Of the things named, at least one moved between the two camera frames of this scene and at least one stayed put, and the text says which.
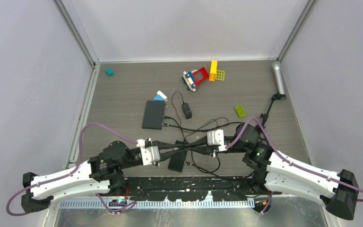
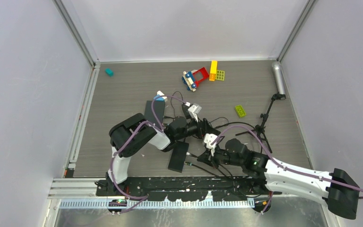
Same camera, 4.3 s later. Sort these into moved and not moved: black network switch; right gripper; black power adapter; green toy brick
Moved: right gripper
Not moved: black network switch; black power adapter; green toy brick
